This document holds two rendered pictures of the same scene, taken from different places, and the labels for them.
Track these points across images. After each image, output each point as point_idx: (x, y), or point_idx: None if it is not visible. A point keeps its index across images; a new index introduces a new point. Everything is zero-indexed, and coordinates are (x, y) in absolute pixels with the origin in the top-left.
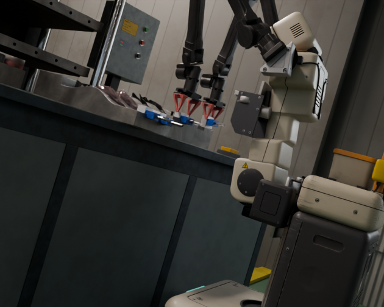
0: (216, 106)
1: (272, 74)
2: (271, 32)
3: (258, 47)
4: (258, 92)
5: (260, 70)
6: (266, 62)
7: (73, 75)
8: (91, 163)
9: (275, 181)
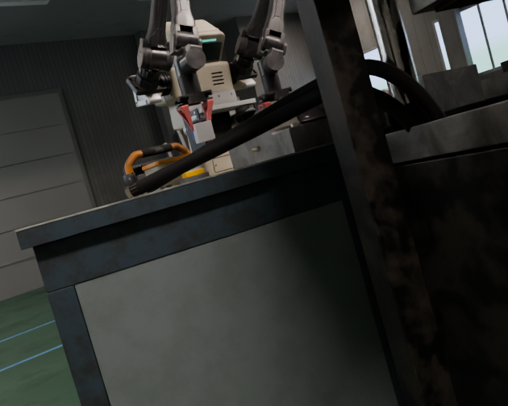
0: (191, 105)
1: (247, 88)
2: (235, 45)
3: (251, 61)
4: (237, 101)
5: (256, 84)
6: (251, 77)
7: (453, 6)
8: None
9: None
